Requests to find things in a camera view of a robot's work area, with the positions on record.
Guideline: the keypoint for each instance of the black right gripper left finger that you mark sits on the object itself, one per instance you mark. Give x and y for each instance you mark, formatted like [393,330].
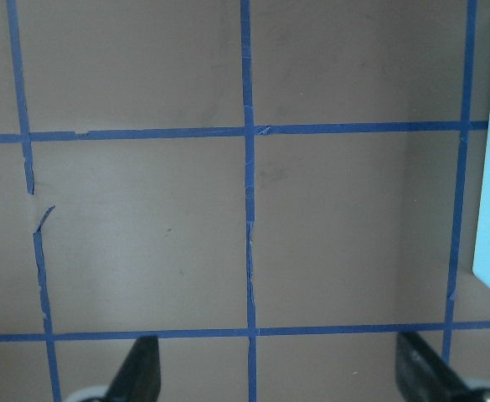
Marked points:
[139,377]

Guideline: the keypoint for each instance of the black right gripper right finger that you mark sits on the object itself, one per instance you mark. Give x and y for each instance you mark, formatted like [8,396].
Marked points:
[422,376]

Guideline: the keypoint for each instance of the brown paper table mat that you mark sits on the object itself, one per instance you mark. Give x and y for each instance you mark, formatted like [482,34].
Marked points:
[274,188]

